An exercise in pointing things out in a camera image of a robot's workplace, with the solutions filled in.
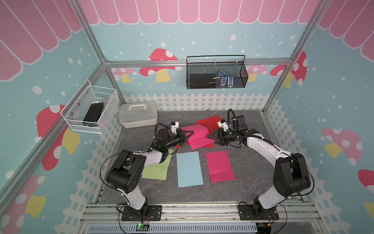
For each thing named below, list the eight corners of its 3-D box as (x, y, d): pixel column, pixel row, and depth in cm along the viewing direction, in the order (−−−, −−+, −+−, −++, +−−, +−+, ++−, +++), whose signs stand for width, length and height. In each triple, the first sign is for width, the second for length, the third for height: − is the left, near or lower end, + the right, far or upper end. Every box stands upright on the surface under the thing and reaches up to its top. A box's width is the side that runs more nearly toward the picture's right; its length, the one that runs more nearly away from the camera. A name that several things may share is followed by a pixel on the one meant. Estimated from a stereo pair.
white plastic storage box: (122, 129, 111) (115, 118, 101) (129, 110, 124) (123, 99, 114) (155, 129, 111) (152, 118, 101) (159, 110, 124) (156, 99, 114)
